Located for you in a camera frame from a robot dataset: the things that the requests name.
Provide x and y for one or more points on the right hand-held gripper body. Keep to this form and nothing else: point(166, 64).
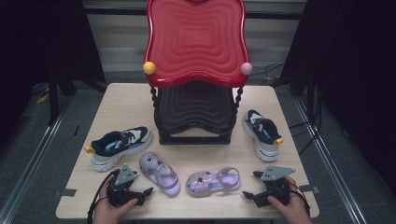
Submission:
point(275, 174)

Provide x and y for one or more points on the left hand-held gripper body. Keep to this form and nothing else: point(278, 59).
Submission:
point(124, 177)

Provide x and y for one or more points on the purple child sandal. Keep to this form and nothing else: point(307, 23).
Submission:
point(202, 183)
point(162, 179)

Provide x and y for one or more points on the navy white sneaker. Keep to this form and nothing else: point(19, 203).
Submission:
point(264, 130)
point(124, 141)

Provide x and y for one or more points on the red and black shoe rack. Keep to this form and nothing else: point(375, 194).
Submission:
point(196, 40)

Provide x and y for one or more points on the person's left hand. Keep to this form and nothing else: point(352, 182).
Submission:
point(107, 213)

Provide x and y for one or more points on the person's right hand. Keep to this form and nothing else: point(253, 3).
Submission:
point(294, 213)

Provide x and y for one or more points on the grey tape piece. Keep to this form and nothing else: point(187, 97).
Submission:
point(311, 188)
point(67, 192)

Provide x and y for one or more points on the black tape strip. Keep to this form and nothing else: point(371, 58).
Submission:
point(76, 130)

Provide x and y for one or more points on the black metal stand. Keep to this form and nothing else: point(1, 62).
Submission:
point(53, 102)

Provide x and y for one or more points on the yellow tape strip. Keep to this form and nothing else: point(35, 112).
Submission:
point(42, 99)

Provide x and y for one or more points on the black curtain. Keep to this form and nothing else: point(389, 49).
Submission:
point(358, 77)
point(37, 40)

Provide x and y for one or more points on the metal floor rail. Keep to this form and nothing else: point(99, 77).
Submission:
point(34, 161)
point(330, 161)

